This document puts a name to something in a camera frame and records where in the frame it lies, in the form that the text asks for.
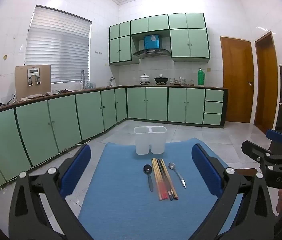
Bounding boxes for brown wooden chopstick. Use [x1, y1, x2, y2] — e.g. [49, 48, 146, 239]
[162, 158, 177, 200]
[164, 158, 179, 200]

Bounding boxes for white two-compartment utensil holder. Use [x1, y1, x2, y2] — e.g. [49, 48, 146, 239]
[134, 126, 167, 155]

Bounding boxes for light wooden red-end chopstick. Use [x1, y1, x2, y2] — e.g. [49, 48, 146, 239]
[151, 158, 162, 201]
[153, 158, 166, 200]

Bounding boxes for red patterned chopstick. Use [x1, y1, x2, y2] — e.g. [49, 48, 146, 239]
[155, 158, 168, 200]

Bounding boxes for stainless steel spoon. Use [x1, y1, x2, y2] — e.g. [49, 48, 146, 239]
[168, 162, 186, 189]

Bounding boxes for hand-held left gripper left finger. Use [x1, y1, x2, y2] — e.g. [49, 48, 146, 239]
[8, 144, 94, 240]

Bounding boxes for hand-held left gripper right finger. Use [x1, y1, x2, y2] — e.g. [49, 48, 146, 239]
[191, 144, 277, 240]

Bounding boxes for brown wooden door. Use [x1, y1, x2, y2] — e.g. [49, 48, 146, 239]
[219, 36, 254, 123]
[254, 31, 279, 134]

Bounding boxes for green thermos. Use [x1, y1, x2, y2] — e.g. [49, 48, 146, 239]
[197, 68, 206, 86]

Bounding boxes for range hood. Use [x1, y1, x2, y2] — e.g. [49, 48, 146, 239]
[132, 34, 171, 59]

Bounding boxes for black spoon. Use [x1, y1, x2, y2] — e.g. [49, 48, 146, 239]
[143, 164, 154, 192]

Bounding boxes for dark cloth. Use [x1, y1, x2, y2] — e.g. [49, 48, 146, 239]
[45, 89, 74, 96]

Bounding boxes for green upper wall cabinets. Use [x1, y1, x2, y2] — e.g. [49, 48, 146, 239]
[109, 13, 211, 66]

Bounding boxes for white window blind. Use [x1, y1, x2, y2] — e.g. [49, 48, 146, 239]
[25, 5, 92, 84]

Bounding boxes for green base cabinet with drawers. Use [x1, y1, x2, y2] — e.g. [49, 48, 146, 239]
[126, 86, 229, 126]

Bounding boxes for brown water dispenser box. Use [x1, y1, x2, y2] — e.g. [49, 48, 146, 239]
[15, 64, 52, 101]

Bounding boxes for long green base cabinet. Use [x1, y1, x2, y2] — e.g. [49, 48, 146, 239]
[0, 87, 128, 194]

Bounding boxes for white floor cable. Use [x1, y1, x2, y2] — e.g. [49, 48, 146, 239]
[58, 137, 91, 153]

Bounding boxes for blue table mat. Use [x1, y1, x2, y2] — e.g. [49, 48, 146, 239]
[78, 138, 246, 240]

